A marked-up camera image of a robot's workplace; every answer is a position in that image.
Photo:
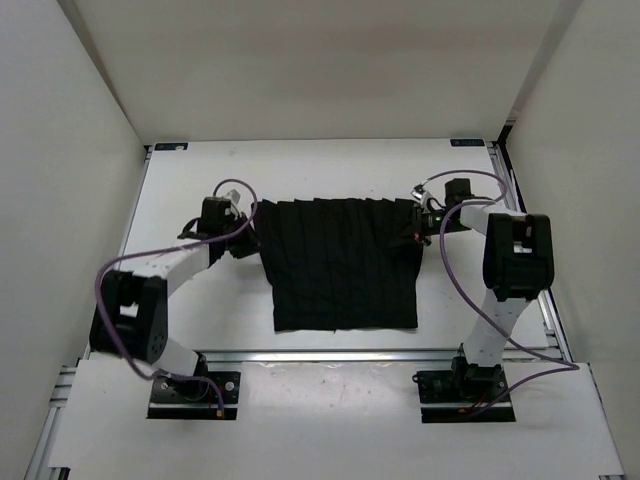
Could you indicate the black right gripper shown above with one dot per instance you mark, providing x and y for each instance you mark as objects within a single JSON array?
[{"x": 426, "y": 238}]

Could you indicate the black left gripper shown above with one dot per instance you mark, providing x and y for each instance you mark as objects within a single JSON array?
[{"x": 251, "y": 245}]

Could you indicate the black pleated skirt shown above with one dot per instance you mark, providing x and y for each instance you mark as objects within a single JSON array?
[{"x": 339, "y": 264}]

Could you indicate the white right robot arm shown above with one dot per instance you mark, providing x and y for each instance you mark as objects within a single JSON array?
[{"x": 517, "y": 266}]

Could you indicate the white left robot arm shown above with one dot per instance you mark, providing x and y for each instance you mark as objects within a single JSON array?
[{"x": 135, "y": 303}]

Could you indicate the blue label right corner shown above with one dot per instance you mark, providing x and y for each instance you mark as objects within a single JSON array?
[{"x": 467, "y": 142}]

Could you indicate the blue label corner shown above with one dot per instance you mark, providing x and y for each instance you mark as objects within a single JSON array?
[
  {"x": 467, "y": 142},
  {"x": 171, "y": 146}
]

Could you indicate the blue label left corner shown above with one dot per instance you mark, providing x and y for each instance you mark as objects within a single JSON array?
[{"x": 171, "y": 146}]

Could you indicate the white front cover board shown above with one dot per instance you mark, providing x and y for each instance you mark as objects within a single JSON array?
[{"x": 345, "y": 421}]

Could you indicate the aluminium table edge rail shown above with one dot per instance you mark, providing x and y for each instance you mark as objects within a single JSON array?
[{"x": 329, "y": 356}]

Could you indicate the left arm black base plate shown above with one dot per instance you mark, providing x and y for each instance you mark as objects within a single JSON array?
[{"x": 171, "y": 400}]

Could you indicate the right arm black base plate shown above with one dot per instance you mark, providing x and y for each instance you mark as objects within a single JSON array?
[{"x": 444, "y": 400}]

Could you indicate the right aluminium frame rail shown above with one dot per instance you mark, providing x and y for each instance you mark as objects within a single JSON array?
[{"x": 528, "y": 200}]

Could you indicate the aluminium frame rail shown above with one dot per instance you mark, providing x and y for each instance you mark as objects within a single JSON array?
[
  {"x": 528, "y": 200},
  {"x": 38, "y": 467}
]

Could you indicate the left aluminium frame rail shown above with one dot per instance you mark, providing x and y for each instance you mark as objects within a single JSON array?
[{"x": 38, "y": 467}]

